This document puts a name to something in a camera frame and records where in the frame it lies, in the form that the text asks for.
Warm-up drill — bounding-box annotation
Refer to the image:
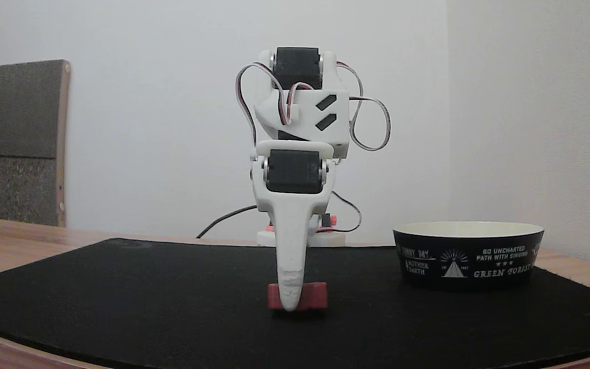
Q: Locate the red toy block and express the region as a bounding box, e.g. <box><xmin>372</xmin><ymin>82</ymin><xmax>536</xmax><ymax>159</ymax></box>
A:
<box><xmin>267</xmin><ymin>281</ymin><xmax>328</xmax><ymax>312</ymax></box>

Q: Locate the black printed bowl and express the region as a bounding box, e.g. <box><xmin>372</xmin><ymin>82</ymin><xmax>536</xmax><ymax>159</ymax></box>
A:
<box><xmin>393</xmin><ymin>221</ymin><xmax>545</xmax><ymax>292</ymax></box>

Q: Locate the black table mat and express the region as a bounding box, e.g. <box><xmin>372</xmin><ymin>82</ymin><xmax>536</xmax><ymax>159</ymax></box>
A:
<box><xmin>0</xmin><ymin>238</ymin><xmax>590</xmax><ymax>369</ymax></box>

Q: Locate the grey wood-framed board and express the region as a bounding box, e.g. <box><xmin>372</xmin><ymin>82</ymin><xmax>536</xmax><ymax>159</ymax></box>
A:
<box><xmin>0</xmin><ymin>59</ymin><xmax>71</xmax><ymax>227</ymax></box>

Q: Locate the thin black power cable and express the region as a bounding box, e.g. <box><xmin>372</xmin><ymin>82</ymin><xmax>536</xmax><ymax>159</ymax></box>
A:
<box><xmin>332</xmin><ymin>191</ymin><xmax>363</xmax><ymax>233</ymax></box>

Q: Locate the black USB cable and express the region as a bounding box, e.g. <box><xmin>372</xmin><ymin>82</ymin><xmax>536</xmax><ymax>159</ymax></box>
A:
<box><xmin>196</xmin><ymin>204</ymin><xmax>259</xmax><ymax>239</ymax></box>

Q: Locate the white red servo wire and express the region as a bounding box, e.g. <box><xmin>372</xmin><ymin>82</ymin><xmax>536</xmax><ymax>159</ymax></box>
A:
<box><xmin>336</xmin><ymin>61</ymin><xmax>392</xmax><ymax>152</ymax></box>
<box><xmin>236</xmin><ymin>62</ymin><xmax>314</xmax><ymax>149</ymax></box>

